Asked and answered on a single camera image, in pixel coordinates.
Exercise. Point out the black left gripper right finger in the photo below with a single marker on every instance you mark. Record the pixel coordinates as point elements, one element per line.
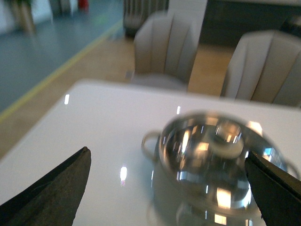
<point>276,193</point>

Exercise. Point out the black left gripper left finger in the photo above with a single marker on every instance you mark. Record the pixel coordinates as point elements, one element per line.
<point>54,199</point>

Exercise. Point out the glass pot lid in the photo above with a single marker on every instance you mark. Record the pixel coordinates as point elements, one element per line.
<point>204,155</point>

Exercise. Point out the white electric cooking pot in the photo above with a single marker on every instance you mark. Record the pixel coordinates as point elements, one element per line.
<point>178,209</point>

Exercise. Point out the beige right chair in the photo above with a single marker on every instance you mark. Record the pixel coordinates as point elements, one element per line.
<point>265,67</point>

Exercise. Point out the beige chair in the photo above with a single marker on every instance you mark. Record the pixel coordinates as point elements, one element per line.
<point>165,50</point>
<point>265,67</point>

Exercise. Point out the dark kitchen counter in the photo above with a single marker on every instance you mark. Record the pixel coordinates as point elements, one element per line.
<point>225,21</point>

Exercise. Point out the potted green plant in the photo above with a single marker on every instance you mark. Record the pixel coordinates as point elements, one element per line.
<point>22,11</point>

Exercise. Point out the beige left chair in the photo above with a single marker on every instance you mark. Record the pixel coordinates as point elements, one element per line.
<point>165,50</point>

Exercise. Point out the red bin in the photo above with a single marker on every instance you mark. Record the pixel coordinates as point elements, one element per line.
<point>83,5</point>

